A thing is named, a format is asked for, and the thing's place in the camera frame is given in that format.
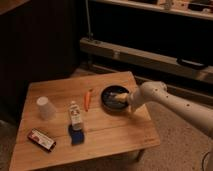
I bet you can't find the wooden shelf unit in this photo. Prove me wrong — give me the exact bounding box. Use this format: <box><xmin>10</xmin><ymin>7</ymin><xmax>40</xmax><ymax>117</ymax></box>
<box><xmin>77</xmin><ymin>0</ymin><xmax>213</xmax><ymax>84</ymax></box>

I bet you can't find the orange carrot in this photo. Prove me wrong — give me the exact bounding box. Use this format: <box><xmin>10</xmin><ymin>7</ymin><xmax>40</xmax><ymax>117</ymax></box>
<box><xmin>84</xmin><ymin>89</ymin><xmax>93</xmax><ymax>112</ymax></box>

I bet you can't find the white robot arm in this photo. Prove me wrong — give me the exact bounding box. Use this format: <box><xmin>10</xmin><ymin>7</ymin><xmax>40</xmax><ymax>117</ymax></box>
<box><xmin>114</xmin><ymin>81</ymin><xmax>213</xmax><ymax>139</ymax></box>

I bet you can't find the dark ceramic bowl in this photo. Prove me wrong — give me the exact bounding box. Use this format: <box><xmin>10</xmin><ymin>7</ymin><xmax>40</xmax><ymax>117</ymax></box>
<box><xmin>101</xmin><ymin>85</ymin><xmax>128</xmax><ymax>111</ymax></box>

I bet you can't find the wooden low table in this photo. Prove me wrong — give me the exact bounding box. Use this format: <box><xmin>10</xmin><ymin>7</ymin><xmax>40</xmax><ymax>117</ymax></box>
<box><xmin>8</xmin><ymin>70</ymin><xmax>162</xmax><ymax>171</ymax></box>

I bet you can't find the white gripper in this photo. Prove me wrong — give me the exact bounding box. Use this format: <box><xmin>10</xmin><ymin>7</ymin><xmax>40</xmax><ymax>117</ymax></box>
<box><xmin>114</xmin><ymin>88</ymin><xmax>144</xmax><ymax>113</ymax></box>

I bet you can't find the red black snack box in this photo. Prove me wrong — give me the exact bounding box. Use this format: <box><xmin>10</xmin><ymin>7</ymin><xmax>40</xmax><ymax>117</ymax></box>
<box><xmin>27</xmin><ymin>129</ymin><xmax>56</xmax><ymax>152</ymax></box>

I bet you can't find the small white bottle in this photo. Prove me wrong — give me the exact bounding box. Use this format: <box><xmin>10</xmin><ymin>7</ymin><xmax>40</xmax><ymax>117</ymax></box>
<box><xmin>69</xmin><ymin>101</ymin><xmax>83</xmax><ymax>131</ymax></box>

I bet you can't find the black handle on shelf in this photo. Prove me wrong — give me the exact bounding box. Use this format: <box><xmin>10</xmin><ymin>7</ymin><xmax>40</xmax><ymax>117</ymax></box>
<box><xmin>176</xmin><ymin>58</ymin><xmax>208</xmax><ymax>70</ymax></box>

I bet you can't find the metal pole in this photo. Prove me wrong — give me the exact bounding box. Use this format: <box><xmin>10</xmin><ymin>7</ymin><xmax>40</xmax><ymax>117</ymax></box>
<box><xmin>85</xmin><ymin>0</ymin><xmax>93</xmax><ymax>41</ymax></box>

